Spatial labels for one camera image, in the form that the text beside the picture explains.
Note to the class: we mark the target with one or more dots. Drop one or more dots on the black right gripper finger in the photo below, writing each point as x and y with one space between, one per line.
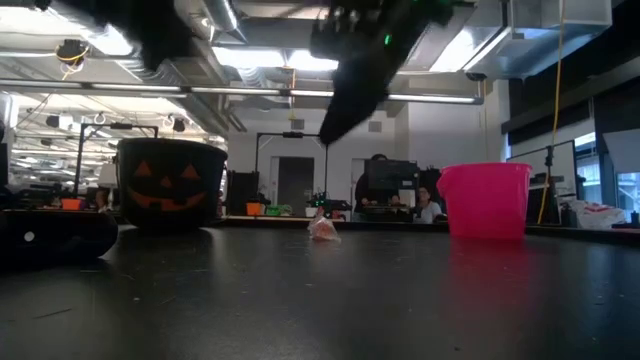
357 95

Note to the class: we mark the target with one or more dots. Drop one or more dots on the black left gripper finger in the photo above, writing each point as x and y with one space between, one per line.
150 30

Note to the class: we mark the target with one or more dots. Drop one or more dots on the clear gummy candy packet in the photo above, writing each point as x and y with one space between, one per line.
324 231

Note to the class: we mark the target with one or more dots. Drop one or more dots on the black cabinet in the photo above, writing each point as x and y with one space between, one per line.
392 175

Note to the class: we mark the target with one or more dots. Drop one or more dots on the person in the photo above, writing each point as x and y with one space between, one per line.
427 206
361 195

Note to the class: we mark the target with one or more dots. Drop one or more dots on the ceiling light strip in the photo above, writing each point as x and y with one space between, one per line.
235 91

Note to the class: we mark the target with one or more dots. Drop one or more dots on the dark grey door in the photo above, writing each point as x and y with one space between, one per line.
295 185

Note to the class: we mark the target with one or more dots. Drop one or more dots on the small robot with green lights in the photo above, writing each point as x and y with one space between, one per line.
325 202

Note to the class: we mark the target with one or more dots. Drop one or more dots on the green bin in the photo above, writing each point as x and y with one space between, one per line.
277 210

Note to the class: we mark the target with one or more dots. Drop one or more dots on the black jack-o'-lantern bucket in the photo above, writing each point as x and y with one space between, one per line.
210 170

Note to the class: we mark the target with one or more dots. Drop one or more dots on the orange bin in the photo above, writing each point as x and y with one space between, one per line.
254 209
71 204

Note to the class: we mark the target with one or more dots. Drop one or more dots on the pink plastic bucket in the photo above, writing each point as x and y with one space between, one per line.
485 200

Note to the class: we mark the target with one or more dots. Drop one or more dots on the black tripod stand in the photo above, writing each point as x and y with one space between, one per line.
548 170

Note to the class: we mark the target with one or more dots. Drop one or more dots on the white plastic bag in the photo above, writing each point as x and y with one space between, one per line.
595 216

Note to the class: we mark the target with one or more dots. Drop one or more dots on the black gantry frame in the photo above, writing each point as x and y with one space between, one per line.
120 126
292 134

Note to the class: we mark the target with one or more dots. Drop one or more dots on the rectangular metal ceiling duct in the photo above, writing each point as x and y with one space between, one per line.
525 45

